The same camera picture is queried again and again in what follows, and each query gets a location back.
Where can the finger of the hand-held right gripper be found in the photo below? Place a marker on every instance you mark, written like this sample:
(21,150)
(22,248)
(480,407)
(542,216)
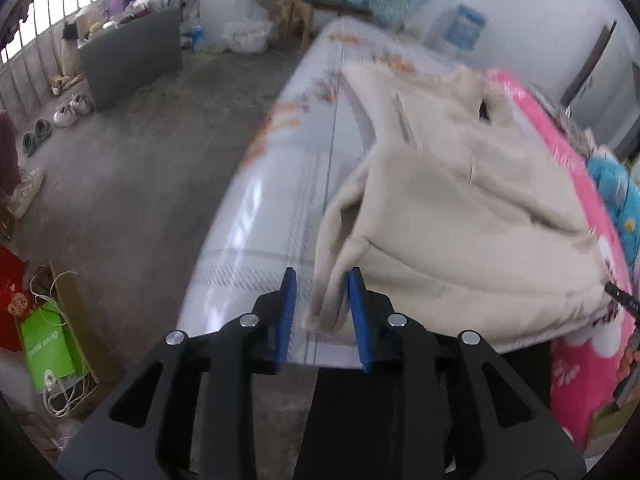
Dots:
(625,300)

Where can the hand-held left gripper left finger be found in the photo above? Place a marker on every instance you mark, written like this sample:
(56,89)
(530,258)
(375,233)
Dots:
(284,320)

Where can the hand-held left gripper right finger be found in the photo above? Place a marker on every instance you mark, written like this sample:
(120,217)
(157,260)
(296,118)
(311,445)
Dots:
(357,320)

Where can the cream zip jacket black stripes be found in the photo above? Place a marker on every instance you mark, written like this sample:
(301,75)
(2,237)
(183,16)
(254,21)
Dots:
(450,210)

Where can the pink floral blanket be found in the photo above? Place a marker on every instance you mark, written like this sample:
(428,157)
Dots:
(575,385)

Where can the blue printed blanket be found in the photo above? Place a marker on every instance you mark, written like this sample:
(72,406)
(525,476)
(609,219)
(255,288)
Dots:
(615,195)

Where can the brown cardboard box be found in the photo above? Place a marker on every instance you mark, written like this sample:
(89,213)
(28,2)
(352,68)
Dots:
(85,325)

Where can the green shopping bag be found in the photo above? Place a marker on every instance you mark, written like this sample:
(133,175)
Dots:
(50,345)

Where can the red gift bag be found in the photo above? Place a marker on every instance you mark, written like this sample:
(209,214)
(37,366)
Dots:
(11,300)

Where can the white plastic bag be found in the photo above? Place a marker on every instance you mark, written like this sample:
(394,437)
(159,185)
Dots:
(247,35)

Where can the blue and white packet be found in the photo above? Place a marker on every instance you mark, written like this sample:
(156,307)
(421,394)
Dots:
(196,39)

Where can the row of shoes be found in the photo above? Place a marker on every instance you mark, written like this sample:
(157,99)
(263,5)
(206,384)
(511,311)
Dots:
(65,112)

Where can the dark grey cabinet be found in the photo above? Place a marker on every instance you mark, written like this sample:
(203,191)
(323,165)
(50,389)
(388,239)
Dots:
(130,55)

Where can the wooden armchair dark seat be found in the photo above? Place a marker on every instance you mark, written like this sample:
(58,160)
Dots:
(350,9)

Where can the blue water jug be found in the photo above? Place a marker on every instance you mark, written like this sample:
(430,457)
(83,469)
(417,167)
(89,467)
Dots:
(467,25)

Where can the maroon fluffy garment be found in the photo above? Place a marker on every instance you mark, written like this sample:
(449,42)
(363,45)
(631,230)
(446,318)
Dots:
(9,160)

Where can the metal window railing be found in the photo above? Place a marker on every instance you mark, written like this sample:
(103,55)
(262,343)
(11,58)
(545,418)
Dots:
(40,35)

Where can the dark door frame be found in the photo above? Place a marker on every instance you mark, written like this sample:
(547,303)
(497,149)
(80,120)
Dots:
(592,60)

